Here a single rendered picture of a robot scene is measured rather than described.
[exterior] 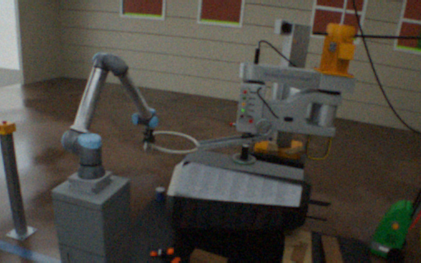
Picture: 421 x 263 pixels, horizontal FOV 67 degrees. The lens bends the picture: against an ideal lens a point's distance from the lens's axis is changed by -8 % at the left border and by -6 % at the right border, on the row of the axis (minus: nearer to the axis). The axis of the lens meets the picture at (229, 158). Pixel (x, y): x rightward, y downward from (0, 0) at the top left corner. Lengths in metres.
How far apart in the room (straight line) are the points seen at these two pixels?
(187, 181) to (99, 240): 0.93
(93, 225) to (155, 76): 7.75
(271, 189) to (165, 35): 7.29
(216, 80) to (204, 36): 1.19
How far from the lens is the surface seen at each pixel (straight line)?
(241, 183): 2.88
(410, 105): 9.34
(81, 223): 2.44
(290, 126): 2.95
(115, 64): 2.42
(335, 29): 2.91
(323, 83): 2.90
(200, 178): 2.91
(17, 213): 3.47
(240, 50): 9.00
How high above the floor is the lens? 1.98
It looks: 22 degrees down
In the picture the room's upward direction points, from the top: 7 degrees clockwise
